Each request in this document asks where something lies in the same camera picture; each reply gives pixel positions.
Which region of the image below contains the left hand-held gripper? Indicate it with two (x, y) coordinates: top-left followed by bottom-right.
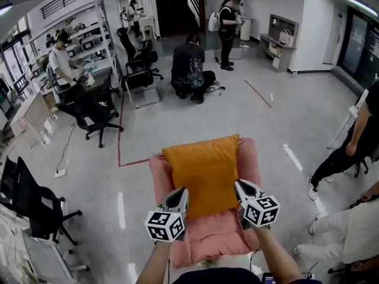
(144, 187), (190, 244)

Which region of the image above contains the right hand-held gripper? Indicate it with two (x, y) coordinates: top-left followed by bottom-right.
(235, 179), (281, 230)

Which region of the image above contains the orange pillow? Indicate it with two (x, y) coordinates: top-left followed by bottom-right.
(162, 134), (240, 219)

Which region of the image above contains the person's left forearm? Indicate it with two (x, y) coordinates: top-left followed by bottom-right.
(136, 241), (172, 284)

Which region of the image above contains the person's right forearm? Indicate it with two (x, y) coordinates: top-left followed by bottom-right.
(254, 225), (303, 284)

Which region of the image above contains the pink cushioned seat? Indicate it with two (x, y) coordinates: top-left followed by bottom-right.
(148, 137), (263, 270)

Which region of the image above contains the person's dark shirt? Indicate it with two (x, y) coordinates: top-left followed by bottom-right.
(177, 266), (322, 284)

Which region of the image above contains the black cantilever chair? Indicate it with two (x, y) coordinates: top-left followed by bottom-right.
(121, 69), (162, 109)

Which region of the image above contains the black mesh office chair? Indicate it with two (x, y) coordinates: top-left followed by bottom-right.
(0, 155), (83, 246)

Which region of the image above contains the white grey office chair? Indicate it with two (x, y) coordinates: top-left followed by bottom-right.
(20, 226), (90, 284)

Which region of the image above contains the dark desk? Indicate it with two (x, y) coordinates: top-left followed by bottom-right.
(54, 68), (115, 101)

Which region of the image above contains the white handbag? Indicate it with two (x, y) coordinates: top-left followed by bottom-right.
(280, 29), (294, 46)

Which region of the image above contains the black high-back office chair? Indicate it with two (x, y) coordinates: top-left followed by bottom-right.
(117, 27), (164, 81)

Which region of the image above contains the beige lattice cabinet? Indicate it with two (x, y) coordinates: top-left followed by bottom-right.
(10, 92), (56, 147)

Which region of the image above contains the white cluttered table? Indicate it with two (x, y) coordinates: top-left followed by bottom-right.
(0, 202), (39, 284)

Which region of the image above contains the small white table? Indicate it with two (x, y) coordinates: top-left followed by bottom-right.
(139, 15), (156, 40)

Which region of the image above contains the white shelf rack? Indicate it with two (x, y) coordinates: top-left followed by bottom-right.
(25, 0), (119, 79)

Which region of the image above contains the dark staircase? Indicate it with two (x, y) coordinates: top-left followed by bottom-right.
(153, 0), (207, 41)

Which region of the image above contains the thin black cable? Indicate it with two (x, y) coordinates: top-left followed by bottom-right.
(250, 248), (263, 272)

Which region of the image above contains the bundle of black cables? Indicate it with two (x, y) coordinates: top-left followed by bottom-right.
(207, 81), (226, 96)

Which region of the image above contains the black floor cable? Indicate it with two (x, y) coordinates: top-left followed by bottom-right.
(56, 122), (76, 173)

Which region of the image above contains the grey wall cabinet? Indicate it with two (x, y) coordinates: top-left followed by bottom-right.
(257, 13), (300, 73)

